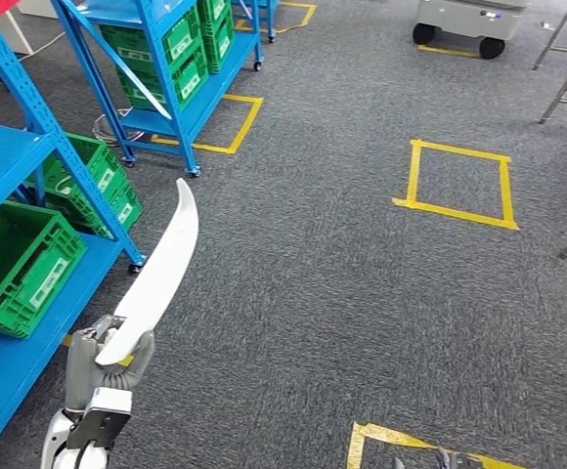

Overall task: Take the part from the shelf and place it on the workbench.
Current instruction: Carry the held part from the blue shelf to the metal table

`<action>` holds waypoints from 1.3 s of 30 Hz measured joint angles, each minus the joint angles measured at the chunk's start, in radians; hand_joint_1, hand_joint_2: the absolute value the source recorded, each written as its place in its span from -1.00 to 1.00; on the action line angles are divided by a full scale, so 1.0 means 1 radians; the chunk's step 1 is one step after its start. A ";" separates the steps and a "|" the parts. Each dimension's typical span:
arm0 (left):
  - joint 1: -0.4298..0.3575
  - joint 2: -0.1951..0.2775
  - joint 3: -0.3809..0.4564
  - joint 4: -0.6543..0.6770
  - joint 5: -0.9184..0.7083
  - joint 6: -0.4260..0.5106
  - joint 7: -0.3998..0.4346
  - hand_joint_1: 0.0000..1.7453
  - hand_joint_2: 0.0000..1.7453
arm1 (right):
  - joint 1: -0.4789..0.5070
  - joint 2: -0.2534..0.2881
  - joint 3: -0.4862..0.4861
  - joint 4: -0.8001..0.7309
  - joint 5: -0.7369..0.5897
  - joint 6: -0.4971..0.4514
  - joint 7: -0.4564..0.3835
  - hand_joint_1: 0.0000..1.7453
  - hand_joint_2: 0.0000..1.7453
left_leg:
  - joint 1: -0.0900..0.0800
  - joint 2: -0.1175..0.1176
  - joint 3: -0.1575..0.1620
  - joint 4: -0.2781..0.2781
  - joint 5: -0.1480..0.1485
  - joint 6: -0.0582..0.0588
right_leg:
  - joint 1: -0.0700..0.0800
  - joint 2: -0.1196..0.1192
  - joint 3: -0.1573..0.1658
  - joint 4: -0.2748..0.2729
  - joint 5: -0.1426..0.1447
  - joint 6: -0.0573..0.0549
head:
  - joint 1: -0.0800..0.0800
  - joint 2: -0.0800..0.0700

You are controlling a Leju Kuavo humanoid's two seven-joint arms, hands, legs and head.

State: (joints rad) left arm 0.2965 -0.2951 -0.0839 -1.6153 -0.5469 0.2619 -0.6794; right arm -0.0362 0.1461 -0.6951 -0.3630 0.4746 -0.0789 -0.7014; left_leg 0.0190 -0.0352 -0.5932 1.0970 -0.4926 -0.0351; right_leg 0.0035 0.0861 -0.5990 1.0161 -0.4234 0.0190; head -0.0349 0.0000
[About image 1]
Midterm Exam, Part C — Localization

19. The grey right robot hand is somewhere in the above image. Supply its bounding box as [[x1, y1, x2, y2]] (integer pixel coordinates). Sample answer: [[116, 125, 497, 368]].
[[392, 447, 455, 469]]

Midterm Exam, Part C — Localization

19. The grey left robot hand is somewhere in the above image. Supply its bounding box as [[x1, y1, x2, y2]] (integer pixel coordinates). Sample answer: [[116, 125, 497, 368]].
[[64, 315, 156, 415]]

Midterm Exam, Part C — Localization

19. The white curved plastic part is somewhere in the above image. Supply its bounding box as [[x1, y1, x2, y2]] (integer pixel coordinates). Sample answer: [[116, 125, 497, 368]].
[[95, 178, 200, 367]]

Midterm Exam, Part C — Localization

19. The blue metal shelf rack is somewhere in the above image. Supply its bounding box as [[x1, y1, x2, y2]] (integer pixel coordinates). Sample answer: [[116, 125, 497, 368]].
[[230, 0, 280, 45], [51, 0, 265, 179], [0, 0, 148, 469]]

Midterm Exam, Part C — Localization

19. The yellow floor tape square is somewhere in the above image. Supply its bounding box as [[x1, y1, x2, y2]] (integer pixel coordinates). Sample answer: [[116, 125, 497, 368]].
[[392, 138, 520, 233], [345, 421, 529, 469], [234, 0, 317, 35]]

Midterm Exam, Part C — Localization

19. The green plastic crate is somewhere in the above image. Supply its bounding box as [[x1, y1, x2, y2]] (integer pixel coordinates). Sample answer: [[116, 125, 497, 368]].
[[25, 132, 129, 218], [53, 184, 143, 240], [100, 5, 203, 66], [196, 0, 232, 30], [201, 13, 236, 75], [117, 46, 210, 112], [0, 201, 88, 340]]

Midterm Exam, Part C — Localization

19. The chrome round stanchion base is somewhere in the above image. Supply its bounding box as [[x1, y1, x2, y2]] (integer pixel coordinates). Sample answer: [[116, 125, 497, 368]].
[[91, 108, 145, 146]]

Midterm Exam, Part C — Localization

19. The yellow floor tape strip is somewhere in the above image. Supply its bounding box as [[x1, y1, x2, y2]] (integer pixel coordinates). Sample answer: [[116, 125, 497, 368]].
[[418, 43, 481, 60]]

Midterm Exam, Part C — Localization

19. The white wheeled mobile robot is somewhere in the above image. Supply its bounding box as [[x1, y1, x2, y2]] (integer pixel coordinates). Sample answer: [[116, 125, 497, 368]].
[[412, 0, 529, 62]]

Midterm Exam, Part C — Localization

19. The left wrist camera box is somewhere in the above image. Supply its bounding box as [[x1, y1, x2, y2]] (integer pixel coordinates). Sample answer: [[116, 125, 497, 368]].
[[66, 387, 134, 452]]

